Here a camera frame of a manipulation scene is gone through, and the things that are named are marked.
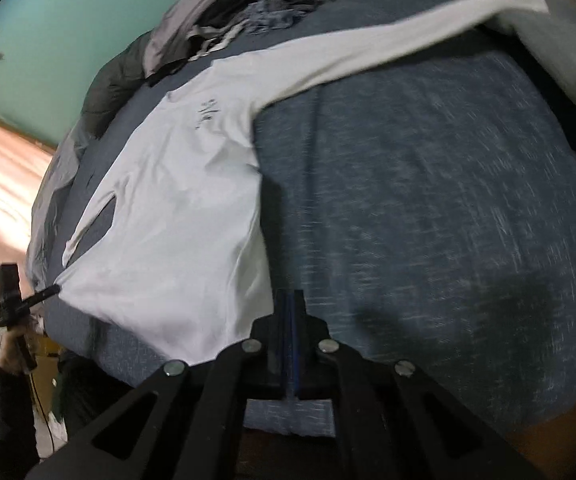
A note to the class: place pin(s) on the dark grey rolled duvet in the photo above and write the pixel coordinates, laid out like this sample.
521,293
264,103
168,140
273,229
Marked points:
114,85

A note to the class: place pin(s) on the black and white garment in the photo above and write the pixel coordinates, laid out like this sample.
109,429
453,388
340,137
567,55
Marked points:
219,42

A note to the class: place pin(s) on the light grey blanket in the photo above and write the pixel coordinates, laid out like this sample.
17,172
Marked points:
49,201

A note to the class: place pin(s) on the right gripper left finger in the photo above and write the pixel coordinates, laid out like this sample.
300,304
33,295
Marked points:
183,422

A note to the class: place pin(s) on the blue-grey crumpled garment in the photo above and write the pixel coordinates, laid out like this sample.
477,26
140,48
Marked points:
263,16

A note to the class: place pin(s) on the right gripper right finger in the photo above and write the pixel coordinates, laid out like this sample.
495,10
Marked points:
393,421

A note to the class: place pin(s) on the person's dark-sleeved left forearm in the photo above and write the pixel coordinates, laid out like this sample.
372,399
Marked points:
18,447

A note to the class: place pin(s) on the folded grey garment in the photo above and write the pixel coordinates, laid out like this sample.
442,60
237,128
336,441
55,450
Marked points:
549,37

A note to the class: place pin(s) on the grey shirt pile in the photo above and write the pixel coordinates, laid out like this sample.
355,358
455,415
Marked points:
169,41

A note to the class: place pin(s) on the person's left hand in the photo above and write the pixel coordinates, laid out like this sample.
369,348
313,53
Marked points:
11,359

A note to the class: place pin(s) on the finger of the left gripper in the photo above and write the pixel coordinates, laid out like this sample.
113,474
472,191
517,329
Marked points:
46,293

